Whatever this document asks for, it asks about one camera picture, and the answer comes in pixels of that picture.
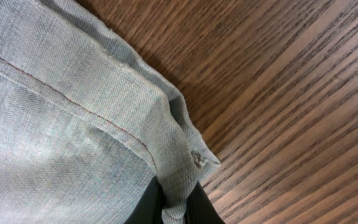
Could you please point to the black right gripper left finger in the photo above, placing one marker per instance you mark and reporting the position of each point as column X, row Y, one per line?
column 150, row 206

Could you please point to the light blue denim shorts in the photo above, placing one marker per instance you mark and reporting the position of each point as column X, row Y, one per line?
column 85, row 123

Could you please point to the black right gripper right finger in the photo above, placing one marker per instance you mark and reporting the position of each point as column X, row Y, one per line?
column 199, row 209

